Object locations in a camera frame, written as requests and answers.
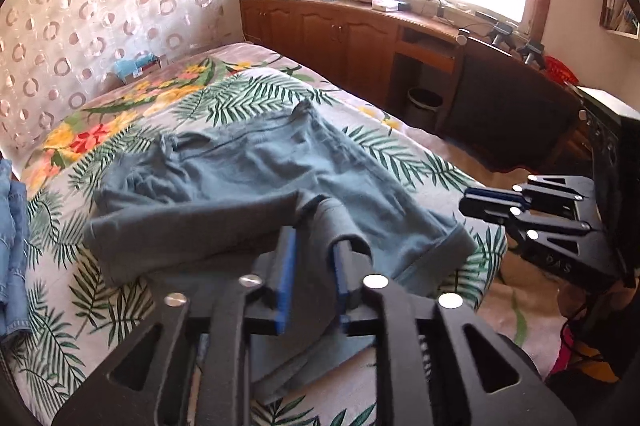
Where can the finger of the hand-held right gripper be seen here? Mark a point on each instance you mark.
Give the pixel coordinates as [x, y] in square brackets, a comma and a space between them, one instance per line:
[492, 194]
[487, 209]

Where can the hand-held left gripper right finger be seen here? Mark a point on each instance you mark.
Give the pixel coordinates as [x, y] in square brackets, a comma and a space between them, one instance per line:
[342, 286]

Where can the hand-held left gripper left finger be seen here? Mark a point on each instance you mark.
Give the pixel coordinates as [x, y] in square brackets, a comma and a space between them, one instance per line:
[286, 276]

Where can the grey-blue pants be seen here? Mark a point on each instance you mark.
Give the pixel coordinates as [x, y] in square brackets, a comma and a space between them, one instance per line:
[240, 176]

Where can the dark chair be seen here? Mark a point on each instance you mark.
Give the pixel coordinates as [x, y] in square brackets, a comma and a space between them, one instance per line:
[505, 101]

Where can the dark waste bin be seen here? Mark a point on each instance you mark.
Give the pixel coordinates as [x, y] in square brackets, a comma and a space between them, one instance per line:
[424, 106]

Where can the red basket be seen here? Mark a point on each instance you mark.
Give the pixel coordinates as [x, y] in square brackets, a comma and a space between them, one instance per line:
[561, 69]

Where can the black clamp stand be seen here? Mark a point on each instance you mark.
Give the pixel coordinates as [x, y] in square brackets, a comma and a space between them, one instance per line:
[515, 39]

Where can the pink yellow cloth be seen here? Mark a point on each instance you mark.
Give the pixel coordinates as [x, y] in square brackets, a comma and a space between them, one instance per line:
[585, 356]

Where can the leaf print blanket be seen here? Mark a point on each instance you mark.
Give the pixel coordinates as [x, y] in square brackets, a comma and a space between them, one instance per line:
[60, 286]

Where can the floral blanket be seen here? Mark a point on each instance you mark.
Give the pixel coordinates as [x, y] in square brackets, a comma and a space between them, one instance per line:
[150, 89]

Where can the wooden cabinet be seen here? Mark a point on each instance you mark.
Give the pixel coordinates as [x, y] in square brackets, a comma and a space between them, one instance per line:
[320, 31]

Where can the small cardboard box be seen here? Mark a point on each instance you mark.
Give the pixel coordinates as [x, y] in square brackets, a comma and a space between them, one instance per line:
[150, 69]

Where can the blue plastic packet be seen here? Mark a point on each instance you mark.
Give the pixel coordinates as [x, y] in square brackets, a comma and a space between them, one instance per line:
[131, 65]

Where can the blue denim jeans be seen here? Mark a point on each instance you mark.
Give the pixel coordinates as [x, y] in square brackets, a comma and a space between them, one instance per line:
[12, 256]

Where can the wall picture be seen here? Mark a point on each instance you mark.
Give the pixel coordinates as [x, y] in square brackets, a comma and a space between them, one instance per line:
[620, 9]

